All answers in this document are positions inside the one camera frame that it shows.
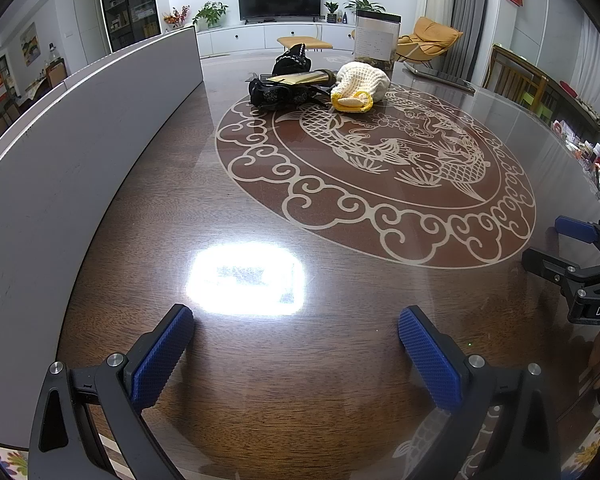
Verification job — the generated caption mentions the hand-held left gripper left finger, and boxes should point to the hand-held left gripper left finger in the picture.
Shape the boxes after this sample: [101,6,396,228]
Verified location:
[27,303,196,480]

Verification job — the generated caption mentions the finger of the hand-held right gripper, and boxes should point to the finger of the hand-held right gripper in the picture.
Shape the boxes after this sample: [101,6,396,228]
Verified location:
[521,247,600,293]
[554,216,600,251]

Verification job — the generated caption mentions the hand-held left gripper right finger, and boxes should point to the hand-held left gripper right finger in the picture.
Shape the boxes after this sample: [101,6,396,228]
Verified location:
[397,306,576,480]

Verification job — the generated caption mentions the black knitted pouch white trim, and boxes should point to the black knitted pouch white trim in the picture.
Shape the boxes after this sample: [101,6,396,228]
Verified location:
[272,42,314,78]

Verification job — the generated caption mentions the wooden desktop with fish pattern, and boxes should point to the wooden desktop with fish pattern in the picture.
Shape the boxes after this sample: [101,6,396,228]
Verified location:
[55,47,600,480]

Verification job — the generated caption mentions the cluttered wooden sideboard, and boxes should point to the cluttered wooden sideboard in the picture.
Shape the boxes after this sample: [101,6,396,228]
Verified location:
[545,77,600,221]

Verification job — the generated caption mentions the wooden dining chair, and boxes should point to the wooden dining chair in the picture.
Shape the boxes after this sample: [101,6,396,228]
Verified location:
[482,44,551,111]

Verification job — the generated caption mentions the grey flat remote bar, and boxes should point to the grey flat remote bar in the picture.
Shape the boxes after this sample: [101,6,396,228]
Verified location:
[402,62,476,93]

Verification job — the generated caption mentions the grey partition board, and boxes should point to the grey partition board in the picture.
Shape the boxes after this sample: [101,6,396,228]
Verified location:
[0,26,204,453]

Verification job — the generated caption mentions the orange lounge chair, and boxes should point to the orange lounge chair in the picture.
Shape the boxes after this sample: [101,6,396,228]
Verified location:
[397,34,453,68]
[412,16,465,47]

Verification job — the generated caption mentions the grey curtain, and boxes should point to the grey curtain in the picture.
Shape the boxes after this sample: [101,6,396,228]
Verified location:
[440,0,503,81]

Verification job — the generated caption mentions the cream knitted pouch yellow trim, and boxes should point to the cream knitted pouch yellow trim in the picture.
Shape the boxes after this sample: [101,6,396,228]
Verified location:
[330,61,392,113]

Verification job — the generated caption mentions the clear plastic jar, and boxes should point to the clear plastic jar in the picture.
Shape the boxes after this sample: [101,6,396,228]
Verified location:
[354,9,402,72]

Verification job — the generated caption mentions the gold flat packet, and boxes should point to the gold flat packet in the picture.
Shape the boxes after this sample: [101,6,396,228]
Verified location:
[271,70,338,87]

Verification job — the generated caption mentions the white television cabinet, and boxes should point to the white television cabinet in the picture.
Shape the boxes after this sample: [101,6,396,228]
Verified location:
[196,22,361,58]

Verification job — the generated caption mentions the framed landscape painting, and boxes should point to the framed landscape painting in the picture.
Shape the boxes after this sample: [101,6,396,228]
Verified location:
[20,22,41,66]

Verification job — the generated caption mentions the red flowers in vase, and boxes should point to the red flowers in vase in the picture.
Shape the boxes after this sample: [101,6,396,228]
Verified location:
[162,5,191,28]

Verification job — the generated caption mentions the bushy green potted plant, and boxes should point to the bushy green potted plant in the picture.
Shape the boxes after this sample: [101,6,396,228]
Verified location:
[192,1,229,29]

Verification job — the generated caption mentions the dark glass display cabinet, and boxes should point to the dark glass display cabinet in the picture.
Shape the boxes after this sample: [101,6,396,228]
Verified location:
[97,0,162,53]

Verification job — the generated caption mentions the black television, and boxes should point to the black television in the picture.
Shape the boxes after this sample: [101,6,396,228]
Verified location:
[237,0,323,23]

